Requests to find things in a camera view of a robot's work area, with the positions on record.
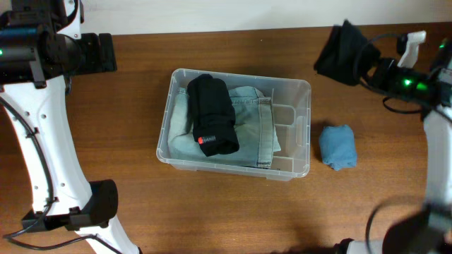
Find dark green cloth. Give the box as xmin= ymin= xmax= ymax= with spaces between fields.
xmin=314 ymin=20 xmax=381 ymax=86

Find blue cloth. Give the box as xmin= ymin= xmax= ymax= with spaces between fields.
xmin=319 ymin=125 xmax=357 ymax=171

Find black garment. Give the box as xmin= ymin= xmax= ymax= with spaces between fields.
xmin=187 ymin=74 xmax=239 ymax=157

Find light blue jeans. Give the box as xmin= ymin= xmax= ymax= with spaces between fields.
xmin=167 ymin=86 xmax=281 ymax=169

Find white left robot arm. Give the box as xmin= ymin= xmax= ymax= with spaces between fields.
xmin=1 ymin=0 xmax=140 ymax=253

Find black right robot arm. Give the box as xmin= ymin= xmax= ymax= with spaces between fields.
xmin=346 ymin=31 xmax=451 ymax=254

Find clear plastic storage bin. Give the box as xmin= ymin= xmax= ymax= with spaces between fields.
xmin=156 ymin=68 xmax=311 ymax=181

